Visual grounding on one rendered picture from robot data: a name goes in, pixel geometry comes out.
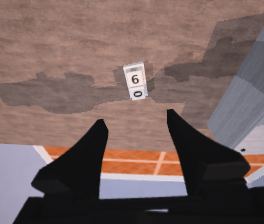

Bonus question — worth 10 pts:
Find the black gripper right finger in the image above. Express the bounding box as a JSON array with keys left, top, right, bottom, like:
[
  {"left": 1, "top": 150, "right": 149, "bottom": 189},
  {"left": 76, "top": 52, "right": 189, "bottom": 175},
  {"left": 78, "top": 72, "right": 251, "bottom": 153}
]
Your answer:
[{"left": 167, "top": 109, "right": 254, "bottom": 202}]

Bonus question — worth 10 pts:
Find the white cube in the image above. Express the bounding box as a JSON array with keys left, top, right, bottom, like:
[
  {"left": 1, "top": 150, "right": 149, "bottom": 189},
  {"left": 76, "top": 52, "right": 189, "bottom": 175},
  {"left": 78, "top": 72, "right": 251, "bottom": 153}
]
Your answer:
[
  {"left": 130, "top": 84, "right": 146, "bottom": 100},
  {"left": 126, "top": 66, "right": 143, "bottom": 87}
]

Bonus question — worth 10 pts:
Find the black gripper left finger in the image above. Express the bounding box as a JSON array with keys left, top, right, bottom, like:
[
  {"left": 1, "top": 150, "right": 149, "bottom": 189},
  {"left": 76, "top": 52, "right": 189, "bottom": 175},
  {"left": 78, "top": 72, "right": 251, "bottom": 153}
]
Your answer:
[{"left": 31, "top": 119, "right": 109, "bottom": 206}]

